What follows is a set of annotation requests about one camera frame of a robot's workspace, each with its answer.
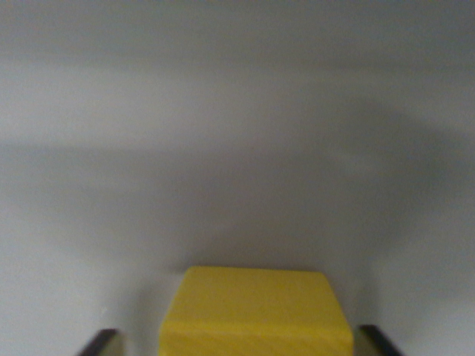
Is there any white plastic bin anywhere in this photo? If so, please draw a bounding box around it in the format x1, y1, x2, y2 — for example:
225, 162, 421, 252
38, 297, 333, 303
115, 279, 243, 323
0, 0, 475, 356

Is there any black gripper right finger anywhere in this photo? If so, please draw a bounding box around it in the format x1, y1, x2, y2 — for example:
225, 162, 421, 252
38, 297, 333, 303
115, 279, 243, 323
353, 324, 404, 356

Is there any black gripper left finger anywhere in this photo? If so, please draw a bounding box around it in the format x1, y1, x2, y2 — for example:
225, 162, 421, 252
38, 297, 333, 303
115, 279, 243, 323
75, 328, 126, 356

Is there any yellow wooden cube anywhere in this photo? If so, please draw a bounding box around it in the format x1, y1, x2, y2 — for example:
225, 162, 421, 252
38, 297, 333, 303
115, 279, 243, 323
158, 266, 354, 356

